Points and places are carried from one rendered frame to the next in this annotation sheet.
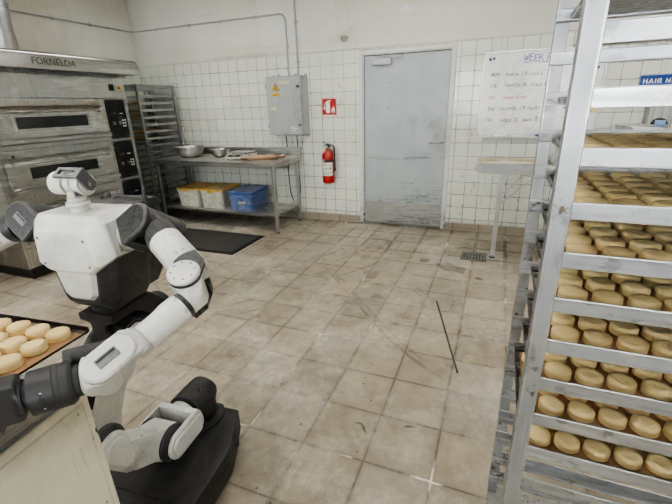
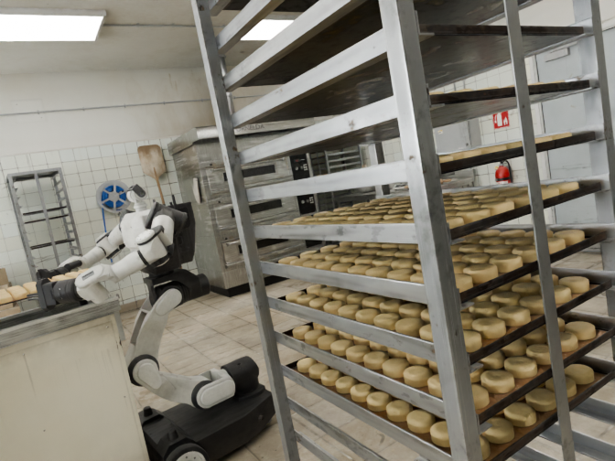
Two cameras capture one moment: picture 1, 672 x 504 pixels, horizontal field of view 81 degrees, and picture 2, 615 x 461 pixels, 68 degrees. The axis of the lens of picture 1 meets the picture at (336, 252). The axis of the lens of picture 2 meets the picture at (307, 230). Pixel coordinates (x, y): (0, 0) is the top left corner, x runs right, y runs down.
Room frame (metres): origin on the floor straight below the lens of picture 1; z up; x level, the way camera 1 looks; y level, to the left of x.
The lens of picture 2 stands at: (-0.17, -1.17, 1.25)
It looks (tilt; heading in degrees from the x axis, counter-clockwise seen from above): 7 degrees down; 37
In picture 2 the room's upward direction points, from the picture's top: 11 degrees counter-clockwise
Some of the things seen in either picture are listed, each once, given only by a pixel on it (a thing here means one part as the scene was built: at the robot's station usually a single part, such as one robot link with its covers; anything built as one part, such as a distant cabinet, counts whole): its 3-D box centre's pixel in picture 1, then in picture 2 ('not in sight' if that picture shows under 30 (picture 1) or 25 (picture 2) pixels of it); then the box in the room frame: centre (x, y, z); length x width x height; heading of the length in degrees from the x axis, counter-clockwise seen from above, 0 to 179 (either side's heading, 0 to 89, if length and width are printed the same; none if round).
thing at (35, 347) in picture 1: (34, 347); not in sight; (0.77, 0.69, 1.01); 0.05 x 0.05 x 0.02
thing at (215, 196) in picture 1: (221, 195); not in sight; (5.44, 1.58, 0.36); 0.47 x 0.38 x 0.26; 158
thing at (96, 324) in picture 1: (133, 314); (178, 285); (1.22, 0.72, 0.84); 0.28 x 0.13 x 0.18; 163
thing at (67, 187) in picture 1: (72, 187); (137, 197); (1.13, 0.75, 1.30); 0.10 x 0.07 x 0.09; 73
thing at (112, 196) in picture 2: not in sight; (120, 224); (3.05, 4.08, 1.10); 0.41 x 0.17 x 1.10; 158
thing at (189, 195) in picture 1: (198, 194); not in sight; (5.59, 1.95, 0.36); 0.47 x 0.39 x 0.26; 156
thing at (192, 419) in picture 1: (168, 430); (209, 388); (1.26, 0.70, 0.28); 0.21 x 0.20 x 0.13; 163
